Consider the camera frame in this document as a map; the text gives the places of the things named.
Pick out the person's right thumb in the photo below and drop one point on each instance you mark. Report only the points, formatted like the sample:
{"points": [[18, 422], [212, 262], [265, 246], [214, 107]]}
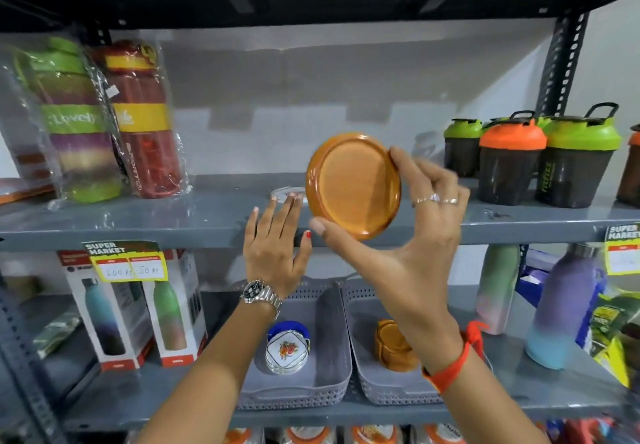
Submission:
{"points": [[345, 245]]}

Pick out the green striped wrapped bottle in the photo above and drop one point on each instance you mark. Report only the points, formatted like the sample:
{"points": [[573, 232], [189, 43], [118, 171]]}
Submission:
{"points": [[75, 119]]}

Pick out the green flat packet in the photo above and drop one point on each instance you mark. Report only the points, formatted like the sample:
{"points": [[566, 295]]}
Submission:
{"points": [[57, 333]]}

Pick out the white box green bottle picture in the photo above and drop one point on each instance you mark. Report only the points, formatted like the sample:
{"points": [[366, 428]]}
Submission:
{"points": [[175, 318]]}

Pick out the person's left forearm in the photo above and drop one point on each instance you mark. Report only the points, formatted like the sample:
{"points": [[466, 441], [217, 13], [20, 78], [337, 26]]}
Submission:
{"points": [[210, 373]]}

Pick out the person's right forearm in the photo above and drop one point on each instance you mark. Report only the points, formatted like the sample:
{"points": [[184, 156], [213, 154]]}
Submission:
{"points": [[480, 403]]}

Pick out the green pink gradient bottle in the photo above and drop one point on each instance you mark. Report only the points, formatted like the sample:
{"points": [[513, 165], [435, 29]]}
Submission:
{"points": [[497, 289]]}

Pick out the large green lid shaker bottle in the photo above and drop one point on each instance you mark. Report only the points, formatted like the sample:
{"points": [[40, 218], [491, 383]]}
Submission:
{"points": [[575, 159]]}

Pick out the person's left middle finger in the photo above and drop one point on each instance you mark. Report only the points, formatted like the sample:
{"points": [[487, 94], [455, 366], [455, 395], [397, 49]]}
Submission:
{"points": [[283, 219]]}

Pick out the red yellow wrapped bottle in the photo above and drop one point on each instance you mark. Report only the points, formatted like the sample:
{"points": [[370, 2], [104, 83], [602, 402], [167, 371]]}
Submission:
{"points": [[145, 124]]}

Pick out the green yellow price tag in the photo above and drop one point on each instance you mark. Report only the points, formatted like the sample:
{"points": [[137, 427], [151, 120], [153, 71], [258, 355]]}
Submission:
{"points": [[127, 261], [622, 251]]}

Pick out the silver wristwatch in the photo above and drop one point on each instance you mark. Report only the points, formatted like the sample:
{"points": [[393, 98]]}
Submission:
{"points": [[260, 294]]}

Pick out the person's right hand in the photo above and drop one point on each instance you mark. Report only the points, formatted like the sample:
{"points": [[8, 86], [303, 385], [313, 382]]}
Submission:
{"points": [[415, 279]]}

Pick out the clear round plastic lid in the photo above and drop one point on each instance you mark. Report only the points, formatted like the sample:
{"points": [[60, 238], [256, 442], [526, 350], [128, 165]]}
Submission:
{"points": [[282, 192]]}

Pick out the white box blue bottle picture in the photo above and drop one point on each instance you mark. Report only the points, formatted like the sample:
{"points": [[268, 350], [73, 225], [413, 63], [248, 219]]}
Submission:
{"points": [[107, 318]]}

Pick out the yellow green packet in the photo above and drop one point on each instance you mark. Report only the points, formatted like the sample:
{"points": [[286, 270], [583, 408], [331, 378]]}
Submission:
{"points": [[617, 338]]}

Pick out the person's left little finger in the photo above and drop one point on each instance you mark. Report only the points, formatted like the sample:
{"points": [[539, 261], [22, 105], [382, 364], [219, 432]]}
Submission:
{"points": [[251, 226]]}

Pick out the small green lid shaker bottle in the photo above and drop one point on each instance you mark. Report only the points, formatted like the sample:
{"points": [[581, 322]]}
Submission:
{"points": [[462, 144]]}

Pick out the grey plastic basket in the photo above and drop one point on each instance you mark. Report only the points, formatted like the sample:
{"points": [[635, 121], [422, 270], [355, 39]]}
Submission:
{"points": [[365, 338], [325, 358]]}

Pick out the person's left thumb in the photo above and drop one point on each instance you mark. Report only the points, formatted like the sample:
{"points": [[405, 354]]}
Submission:
{"points": [[305, 254]]}

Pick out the white floral container blue lid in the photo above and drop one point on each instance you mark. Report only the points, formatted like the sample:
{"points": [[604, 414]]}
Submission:
{"points": [[286, 351]]}

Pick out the person's left hand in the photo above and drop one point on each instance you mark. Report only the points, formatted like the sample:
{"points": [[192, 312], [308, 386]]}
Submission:
{"points": [[272, 259]]}

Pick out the purple blue gradient bottle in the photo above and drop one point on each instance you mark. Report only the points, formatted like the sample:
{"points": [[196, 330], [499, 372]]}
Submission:
{"points": [[562, 309]]}

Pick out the orange lid jar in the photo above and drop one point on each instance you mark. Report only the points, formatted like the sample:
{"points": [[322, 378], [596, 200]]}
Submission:
{"points": [[245, 436], [374, 434], [307, 435], [440, 434]]}

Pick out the orange round plastic lid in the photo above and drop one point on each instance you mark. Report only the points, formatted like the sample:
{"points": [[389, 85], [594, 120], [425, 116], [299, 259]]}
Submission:
{"points": [[352, 184]]}

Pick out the red wrist band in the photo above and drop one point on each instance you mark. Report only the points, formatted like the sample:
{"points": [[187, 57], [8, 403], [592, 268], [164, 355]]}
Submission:
{"points": [[452, 366]]}

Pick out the grey metal shelf rack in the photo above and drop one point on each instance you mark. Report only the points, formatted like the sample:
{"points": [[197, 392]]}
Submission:
{"points": [[200, 219]]}

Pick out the blue packet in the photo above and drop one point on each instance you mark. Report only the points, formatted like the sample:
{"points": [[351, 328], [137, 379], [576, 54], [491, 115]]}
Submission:
{"points": [[532, 284]]}

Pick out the orange lid shaker bottle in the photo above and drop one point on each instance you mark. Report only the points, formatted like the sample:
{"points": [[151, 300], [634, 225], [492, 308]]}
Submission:
{"points": [[510, 159], [631, 169]]}

